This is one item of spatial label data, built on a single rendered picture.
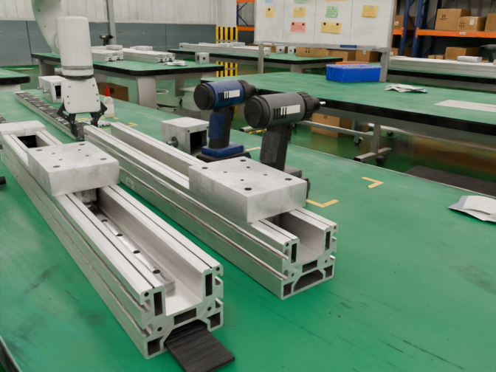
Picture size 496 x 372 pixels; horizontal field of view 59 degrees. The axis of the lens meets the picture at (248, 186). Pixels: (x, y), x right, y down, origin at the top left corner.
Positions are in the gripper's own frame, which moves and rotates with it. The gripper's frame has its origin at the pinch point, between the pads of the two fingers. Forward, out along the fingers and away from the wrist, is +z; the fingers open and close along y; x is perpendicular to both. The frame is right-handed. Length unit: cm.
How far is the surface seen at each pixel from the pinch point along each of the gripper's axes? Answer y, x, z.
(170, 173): 4, 64, -5
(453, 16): -905, -409, -57
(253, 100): -10, 70, -17
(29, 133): 17.9, 16.6, -4.3
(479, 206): -45, 97, 2
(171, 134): -13.5, 30.3, -2.6
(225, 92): -17, 51, -16
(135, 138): -2.2, 33.5, -3.8
